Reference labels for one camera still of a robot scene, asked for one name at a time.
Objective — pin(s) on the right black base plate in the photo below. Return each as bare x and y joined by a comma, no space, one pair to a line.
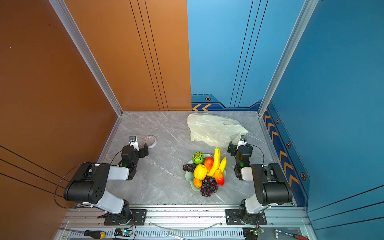
238,217

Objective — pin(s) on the red apple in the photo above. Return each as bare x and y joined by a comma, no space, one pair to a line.
209,162

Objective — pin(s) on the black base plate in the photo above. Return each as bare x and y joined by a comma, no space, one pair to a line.
238,217
137,217

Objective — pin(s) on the yellow banana bunch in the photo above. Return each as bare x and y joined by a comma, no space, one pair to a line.
219,163

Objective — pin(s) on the green custard apple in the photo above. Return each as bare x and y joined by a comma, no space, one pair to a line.
198,158

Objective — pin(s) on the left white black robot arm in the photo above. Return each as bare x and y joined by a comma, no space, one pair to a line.
88,186

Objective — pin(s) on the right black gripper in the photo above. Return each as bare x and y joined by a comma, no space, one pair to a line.
234,149

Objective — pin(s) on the silver wrench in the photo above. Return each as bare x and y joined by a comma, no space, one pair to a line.
168,234

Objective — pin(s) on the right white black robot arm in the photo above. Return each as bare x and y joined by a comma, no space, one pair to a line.
270,185

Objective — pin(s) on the left green circuit board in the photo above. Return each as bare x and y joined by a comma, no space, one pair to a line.
123,234

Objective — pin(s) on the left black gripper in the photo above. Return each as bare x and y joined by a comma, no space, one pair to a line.
141,150

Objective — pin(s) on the red handled tool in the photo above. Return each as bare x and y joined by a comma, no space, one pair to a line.
295,236

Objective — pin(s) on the small orange mango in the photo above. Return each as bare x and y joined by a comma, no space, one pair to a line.
197,183

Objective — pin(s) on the green circuit board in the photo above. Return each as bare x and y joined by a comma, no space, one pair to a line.
123,234
256,232

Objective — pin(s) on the large purple grape bunch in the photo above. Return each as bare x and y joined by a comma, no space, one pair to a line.
209,187

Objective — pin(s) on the light green fruit plate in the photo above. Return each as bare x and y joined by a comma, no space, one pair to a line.
190,176

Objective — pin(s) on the yellow black screwdriver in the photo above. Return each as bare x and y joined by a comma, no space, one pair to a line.
88,233

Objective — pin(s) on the aluminium front rail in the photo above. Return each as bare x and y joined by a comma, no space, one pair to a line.
193,222

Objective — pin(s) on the yellow ribbed fruit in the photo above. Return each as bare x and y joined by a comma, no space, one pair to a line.
200,172

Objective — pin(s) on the translucent plastic bag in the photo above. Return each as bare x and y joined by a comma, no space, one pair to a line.
216,131

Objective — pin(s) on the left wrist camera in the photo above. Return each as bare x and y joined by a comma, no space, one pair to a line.
134,142

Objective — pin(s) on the right green circuit board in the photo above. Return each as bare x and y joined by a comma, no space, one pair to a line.
256,232

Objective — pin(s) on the small purple grape bunch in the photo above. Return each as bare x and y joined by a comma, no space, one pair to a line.
189,167

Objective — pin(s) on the clear tape roll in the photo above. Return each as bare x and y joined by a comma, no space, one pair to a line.
150,141

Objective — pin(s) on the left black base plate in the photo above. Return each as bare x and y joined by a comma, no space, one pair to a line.
137,217

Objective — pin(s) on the red yellow mango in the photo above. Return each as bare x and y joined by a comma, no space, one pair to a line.
219,178

